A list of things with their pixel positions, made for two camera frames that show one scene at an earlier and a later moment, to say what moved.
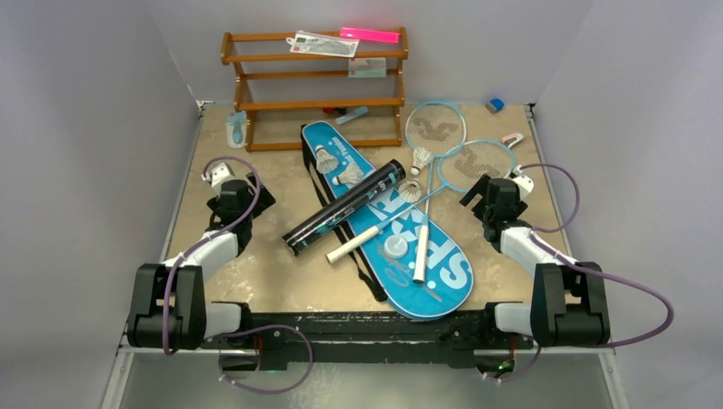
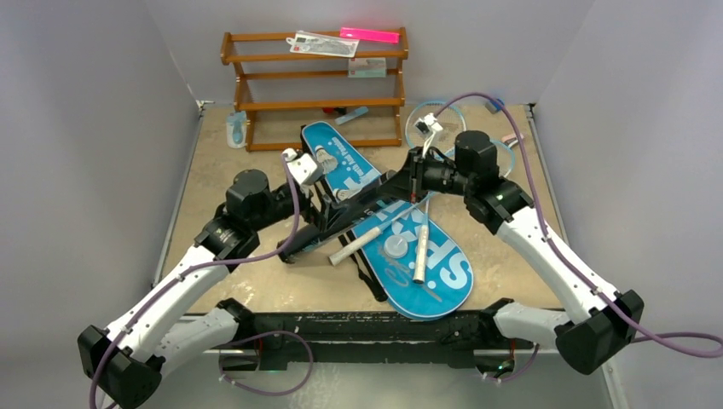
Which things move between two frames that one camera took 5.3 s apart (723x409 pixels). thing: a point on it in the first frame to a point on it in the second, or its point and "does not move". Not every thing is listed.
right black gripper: [472, 195] to [414, 180]
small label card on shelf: [367, 67] does not move
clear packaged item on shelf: [320, 43] does not move
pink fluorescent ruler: [385, 37] does not move
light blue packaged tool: [236, 129] does not move
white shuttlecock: [352, 175] to [345, 193]
